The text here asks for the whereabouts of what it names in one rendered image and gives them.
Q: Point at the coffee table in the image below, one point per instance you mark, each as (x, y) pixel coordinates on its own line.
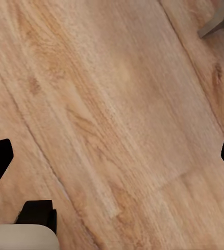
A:
(215, 24)

